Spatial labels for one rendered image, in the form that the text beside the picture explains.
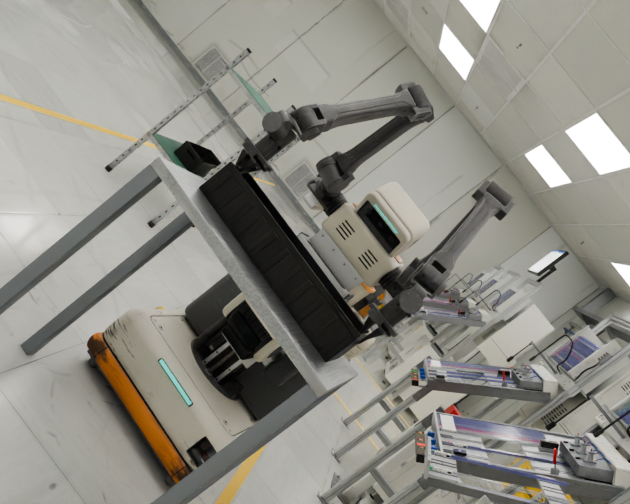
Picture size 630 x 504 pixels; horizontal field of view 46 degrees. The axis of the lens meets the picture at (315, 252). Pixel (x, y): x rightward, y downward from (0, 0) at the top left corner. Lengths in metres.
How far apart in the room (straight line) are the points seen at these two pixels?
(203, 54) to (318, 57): 1.88
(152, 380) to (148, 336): 0.15
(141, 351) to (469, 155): 9.66
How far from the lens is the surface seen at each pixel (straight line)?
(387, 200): 2.38
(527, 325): 7.78
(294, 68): 12.11
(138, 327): 2.58
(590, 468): 3.19
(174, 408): 2.54
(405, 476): 4.61
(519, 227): 11.86
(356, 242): 2.43
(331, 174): 2.37
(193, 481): 1.81
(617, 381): 4.62
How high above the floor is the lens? 1.16
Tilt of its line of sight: 7 degrees down
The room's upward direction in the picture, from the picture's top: 52 degrees clockwise
